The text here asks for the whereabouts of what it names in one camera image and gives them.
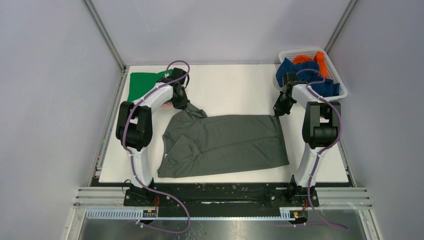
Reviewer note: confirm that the orange t-shirt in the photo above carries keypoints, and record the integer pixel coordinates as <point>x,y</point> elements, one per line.
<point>317,63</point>

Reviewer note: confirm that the white plastic basket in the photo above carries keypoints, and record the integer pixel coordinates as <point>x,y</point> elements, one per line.
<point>331,88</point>

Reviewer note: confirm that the grey t-shirt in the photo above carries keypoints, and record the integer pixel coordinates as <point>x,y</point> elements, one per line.
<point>196,144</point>

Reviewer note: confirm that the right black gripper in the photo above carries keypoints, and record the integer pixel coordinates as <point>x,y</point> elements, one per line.
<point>279,110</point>

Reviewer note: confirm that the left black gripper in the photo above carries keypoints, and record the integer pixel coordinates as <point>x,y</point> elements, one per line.
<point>182,104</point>

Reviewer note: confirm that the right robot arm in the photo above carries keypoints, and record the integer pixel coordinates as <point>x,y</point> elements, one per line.
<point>321,130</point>

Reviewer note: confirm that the folded green t-shirt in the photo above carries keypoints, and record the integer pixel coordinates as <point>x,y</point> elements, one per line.
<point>141,83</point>

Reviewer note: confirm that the white slotted cable duct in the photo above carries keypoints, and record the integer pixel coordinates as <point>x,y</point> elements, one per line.
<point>202,212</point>

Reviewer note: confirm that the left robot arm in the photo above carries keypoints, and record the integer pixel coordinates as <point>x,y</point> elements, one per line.
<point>134,128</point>

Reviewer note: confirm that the folded pink t-shirt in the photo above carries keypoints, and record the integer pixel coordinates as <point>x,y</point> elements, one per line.
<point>167,105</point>

